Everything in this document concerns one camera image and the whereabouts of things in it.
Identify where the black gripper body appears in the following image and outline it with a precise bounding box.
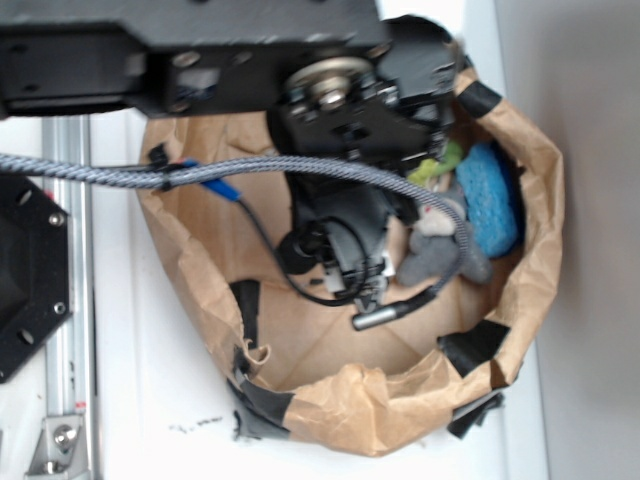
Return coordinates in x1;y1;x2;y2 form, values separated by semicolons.
277;173;418;314

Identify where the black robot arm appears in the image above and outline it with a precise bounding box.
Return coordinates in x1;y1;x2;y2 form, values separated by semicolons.
1;1;460;322

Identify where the grey plush mouse toy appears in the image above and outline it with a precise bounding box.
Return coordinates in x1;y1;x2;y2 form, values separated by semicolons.
396;187;493;287

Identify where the green plush toy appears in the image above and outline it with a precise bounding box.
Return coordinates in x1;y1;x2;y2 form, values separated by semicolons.
407;141;464;187

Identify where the brown paper bag bin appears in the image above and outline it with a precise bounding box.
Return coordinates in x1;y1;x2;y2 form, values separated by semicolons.
139;47;564;456

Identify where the blue sponge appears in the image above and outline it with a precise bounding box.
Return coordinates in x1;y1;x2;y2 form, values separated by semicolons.
456;143;519;258

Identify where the thin black cable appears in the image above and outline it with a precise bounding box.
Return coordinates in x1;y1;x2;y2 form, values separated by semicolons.
234;197;386;307

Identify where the grey braided cable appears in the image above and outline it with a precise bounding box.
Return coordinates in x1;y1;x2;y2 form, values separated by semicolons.
0;153;474;331

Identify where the aluminium rail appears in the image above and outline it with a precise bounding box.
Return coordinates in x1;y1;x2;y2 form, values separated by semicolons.
40;117;103;480

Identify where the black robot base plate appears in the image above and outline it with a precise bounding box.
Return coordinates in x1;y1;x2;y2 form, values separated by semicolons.
1;175;71;384

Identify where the metal corner bracket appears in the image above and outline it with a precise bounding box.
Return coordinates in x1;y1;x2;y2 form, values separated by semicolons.
24;414;89;479

